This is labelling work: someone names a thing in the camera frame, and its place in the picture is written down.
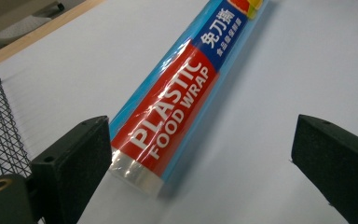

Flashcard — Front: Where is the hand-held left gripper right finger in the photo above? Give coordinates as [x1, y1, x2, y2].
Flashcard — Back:
[290, 114, 358, 224]

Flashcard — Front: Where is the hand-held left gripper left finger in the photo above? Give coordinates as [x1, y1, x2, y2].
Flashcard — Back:
[29, 115, 113, 224]

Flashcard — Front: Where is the plastic wrap roll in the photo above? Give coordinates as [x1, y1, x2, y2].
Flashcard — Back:
[108, 0, 269, 198]

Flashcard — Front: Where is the grey mesh chair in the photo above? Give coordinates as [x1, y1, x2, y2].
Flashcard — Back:
[0, 2, 65, 49]

